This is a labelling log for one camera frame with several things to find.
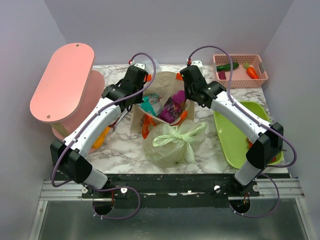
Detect beige tote bag orange handles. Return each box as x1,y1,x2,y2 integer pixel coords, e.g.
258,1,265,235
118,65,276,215
130,71,195,139

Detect red strawberry cluster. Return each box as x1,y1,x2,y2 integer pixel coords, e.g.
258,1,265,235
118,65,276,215
246,138,253,149

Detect pink perforated basket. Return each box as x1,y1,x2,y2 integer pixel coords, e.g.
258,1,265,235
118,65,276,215
212,54,269,88

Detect aluminium frame extrusion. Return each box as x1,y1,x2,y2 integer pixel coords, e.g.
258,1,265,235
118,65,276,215
27,179,87,240

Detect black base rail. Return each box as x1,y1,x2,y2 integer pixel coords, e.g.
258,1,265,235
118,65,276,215
79,174,260,209

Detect pink two-tier shelf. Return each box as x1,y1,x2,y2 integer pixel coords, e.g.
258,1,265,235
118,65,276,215
29,42,105,140

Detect pale green plastic grocery bag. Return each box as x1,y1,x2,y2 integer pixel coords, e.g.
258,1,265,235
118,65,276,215
142,119,207,168

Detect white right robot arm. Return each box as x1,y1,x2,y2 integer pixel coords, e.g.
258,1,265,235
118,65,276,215
180,65,284,196

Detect green plastic tray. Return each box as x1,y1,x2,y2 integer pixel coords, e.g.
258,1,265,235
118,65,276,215
213,101,284,169

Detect orange snack packet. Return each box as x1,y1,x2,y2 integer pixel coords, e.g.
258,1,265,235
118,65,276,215
92,127,110,149

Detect green white candy packet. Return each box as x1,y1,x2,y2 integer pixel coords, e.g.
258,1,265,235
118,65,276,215
139,93,162,117

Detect green cucumber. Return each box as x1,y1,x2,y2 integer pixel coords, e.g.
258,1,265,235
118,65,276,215
216,62,239,72

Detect silver wrench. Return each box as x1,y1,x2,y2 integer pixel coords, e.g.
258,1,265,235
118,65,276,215
108,112,127,133

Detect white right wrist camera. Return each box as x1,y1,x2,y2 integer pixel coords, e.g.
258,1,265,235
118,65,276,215
188,60,203,72

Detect purple snack packet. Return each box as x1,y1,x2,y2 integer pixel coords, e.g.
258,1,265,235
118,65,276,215
158,90,186,123

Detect orange carrot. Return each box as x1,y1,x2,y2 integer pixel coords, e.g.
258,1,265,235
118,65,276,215
242,62,259,80

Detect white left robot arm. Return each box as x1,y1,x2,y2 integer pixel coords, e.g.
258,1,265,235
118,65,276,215
50,63,148,198

